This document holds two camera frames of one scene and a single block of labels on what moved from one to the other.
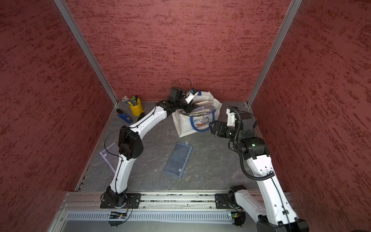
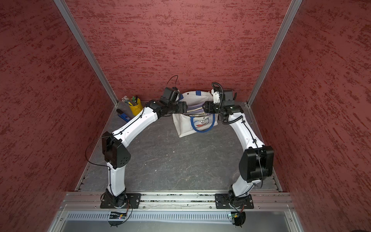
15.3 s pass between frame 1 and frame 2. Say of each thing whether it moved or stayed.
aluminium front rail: stayed
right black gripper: moved
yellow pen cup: stayed
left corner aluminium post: stayed
